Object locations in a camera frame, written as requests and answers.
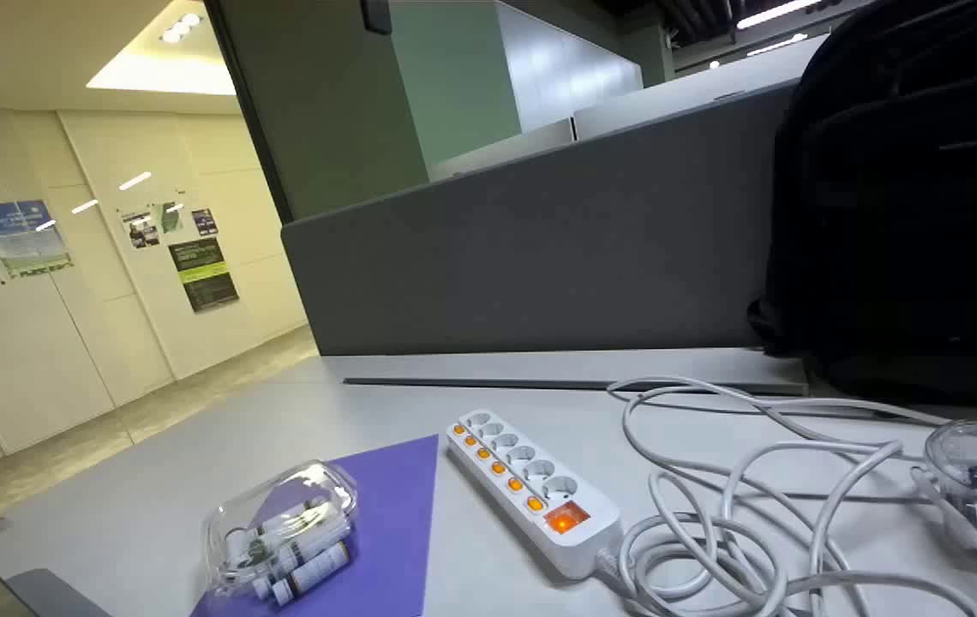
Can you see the white multi-socket power strip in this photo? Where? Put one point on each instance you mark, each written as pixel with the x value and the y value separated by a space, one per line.
pixel 521 481

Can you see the grey desk partition panel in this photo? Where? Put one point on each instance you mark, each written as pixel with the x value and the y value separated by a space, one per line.
pixel 534 242

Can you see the purple paper sheet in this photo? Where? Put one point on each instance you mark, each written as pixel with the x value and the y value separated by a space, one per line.
pixel 396 516

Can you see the green square pillar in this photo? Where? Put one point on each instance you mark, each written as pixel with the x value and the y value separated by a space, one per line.
pixel 326 102

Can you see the white cylindrical plug piece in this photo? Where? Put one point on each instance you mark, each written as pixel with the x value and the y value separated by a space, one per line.
pixel 319 565
pixel 319 537

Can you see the clear bag of parts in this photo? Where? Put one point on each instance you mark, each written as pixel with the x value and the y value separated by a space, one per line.
pixel 284 518

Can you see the black box on pillar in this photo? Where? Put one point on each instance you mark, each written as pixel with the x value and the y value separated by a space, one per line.
pixel 374 13

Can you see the recessed ceiling light panel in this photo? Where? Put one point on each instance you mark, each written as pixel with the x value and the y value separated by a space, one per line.
pixel 174 52

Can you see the black backpack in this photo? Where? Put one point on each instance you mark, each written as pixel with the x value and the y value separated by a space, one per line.
pixel 909 193

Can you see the dark green wall poster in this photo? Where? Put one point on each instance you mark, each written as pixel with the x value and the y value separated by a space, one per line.
pixel 205 276

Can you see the small wall photo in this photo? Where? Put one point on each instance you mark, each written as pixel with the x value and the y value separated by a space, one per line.
pixel 205 221
pixel 174 216
pixel 143 228

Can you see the blue white wall poster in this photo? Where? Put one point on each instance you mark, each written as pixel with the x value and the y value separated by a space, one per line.
pixel 24 233

